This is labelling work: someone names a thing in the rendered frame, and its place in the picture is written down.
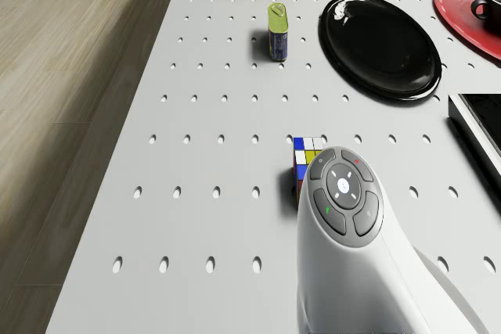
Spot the red plate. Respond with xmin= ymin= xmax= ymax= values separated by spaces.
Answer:
xmin=432 ymin=0 xmax=501 ymax=63

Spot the flat-sided can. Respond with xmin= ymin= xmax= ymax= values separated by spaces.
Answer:
xmin=267 ymin=2 xmax=291 ymax=63

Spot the black plate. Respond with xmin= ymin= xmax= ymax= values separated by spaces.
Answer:
xmin=318 ymin=0 xmax=444 ymax=102

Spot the black mug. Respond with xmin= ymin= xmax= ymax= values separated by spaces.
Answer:
xmin=470 ymin=0 xmax=501 ymax=32

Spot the puzzle cube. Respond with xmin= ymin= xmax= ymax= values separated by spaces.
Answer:
xmin=292 ymin=135 xmax=328 ymax=210

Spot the black stove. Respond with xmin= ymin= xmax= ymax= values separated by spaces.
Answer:
xmin=447 ymin=92 xmax=501 ymax=191

